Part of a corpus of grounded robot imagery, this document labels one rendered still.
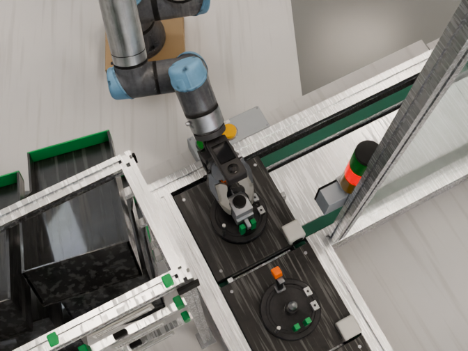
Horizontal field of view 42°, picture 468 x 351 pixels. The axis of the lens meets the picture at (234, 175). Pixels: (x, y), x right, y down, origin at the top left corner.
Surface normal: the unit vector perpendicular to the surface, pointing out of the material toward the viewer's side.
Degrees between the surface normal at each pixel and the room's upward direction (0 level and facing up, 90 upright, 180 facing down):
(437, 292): 0
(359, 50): 0
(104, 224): 25
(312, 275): 0
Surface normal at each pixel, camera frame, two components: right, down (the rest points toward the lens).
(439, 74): -0.88, 0.44
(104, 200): -0.12, -0.69
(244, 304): 0.00, -0.35
